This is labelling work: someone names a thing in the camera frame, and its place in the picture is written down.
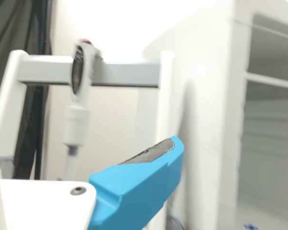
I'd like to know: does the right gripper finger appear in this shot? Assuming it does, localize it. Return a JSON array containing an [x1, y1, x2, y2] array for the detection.
[[88, 135, 185, 230]]

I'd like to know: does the white pipette stand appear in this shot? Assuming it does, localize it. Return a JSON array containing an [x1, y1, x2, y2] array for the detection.
[[0, 49, 183, 230]]

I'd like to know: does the white incubator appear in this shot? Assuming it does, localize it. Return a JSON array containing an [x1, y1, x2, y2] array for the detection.
[[143, 0, 288, 230]]

